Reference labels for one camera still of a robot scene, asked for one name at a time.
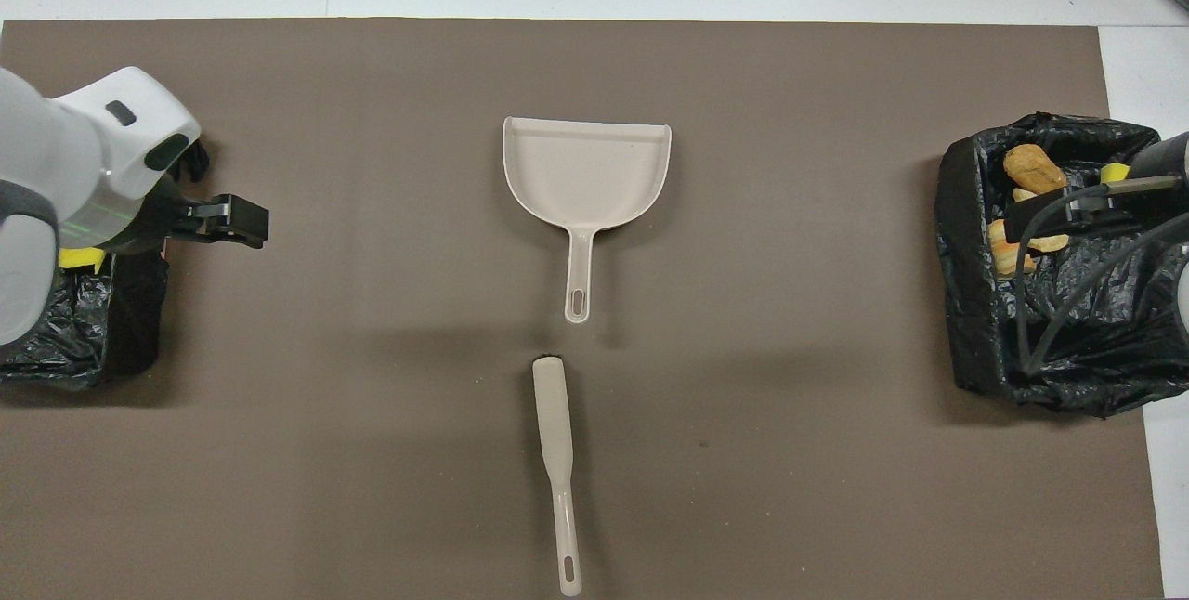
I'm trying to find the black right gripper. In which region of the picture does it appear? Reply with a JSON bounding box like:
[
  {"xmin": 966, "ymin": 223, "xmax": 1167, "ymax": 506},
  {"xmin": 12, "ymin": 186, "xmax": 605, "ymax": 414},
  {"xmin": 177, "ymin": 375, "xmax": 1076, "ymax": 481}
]
[{"xmin": 1003, "ymin": 182, "xmax": 1148, "ymax": 244}]

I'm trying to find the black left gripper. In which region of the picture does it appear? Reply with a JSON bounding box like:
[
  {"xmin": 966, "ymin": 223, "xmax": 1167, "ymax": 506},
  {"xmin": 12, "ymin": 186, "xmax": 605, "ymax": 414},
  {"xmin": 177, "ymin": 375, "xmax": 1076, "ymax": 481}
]
[{"xmin": 107, "ymin": 175, "xmax": 270, "ymax": 254}]

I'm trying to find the pale bread chunk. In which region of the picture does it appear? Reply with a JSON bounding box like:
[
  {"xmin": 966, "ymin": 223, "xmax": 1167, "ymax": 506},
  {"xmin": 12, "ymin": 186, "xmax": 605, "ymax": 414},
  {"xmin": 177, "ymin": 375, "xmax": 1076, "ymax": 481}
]
[{"xmin": 1013, "ymin": 189, "xmax": 1071, "ymax": 254}]

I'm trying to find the small striped bread piece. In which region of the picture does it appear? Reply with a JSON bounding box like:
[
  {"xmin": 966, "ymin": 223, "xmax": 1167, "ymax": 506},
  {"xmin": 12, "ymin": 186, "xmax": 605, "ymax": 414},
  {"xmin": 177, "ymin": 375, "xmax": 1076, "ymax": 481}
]
[{"xmin": 986, "ymin": 219, "xmax": 1037, "ymax": 280}]

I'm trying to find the brown bread roll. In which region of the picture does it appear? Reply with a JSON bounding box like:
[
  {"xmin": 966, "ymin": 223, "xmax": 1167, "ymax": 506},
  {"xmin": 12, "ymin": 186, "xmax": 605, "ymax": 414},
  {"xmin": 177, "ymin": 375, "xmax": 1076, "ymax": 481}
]
[{"xmin": 1003, "ymin": 143, "xmax": 1069, "ymax": 196}]

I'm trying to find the beige plastic dustpan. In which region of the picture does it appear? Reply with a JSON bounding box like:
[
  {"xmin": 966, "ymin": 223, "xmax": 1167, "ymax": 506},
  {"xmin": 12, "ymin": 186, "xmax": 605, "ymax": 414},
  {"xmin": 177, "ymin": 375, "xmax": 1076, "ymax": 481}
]
[{"xmin": 503, "ymin": 116, "xmax": 673, "ymax": 324}]

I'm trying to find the beige hand brush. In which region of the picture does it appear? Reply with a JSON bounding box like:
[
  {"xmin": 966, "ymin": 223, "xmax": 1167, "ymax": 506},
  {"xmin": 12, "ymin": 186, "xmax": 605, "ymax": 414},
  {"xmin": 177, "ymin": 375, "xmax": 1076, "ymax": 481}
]
[{"xmin": 532, "ymin": 356, "xmax": 583, "ymax": 598}]

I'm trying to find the black bag lined pink bin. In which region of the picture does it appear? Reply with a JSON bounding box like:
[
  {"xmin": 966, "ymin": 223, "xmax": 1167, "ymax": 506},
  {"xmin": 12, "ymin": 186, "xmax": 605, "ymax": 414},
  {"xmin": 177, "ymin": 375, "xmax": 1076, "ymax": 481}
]
[{"xmin": 0, "ymin": 137, "xmax": 210, "ymax": 389}]

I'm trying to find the brown paper table mat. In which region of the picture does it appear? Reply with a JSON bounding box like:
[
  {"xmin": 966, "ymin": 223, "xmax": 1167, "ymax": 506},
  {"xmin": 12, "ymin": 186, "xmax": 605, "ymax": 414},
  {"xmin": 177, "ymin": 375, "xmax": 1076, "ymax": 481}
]
[{"xmin": 0, "ymin": 20, "xmax": 1167, "ymax": 600}]

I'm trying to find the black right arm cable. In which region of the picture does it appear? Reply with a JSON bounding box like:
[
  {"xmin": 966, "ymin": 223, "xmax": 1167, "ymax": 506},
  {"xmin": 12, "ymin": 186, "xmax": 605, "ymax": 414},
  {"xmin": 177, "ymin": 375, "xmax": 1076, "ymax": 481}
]
[{"xmin": 1013, "ymin": 175, "xmax": 1189, "ymax": 376}]

